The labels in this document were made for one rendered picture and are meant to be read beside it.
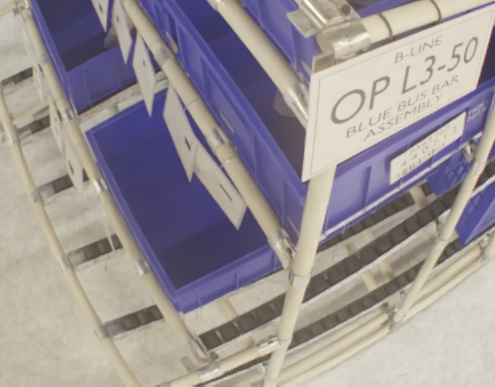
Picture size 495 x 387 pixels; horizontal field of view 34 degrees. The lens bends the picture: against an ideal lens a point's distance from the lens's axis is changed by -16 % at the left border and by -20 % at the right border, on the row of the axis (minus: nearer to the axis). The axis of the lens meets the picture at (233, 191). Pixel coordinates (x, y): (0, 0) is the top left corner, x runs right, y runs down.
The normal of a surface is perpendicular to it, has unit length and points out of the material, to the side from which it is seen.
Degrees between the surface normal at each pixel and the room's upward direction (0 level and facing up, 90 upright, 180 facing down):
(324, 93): 90
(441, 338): 0
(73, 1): 3
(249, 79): 4
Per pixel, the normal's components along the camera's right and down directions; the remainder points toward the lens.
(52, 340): 0.01, -0.44
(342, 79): 0.48, 0.79
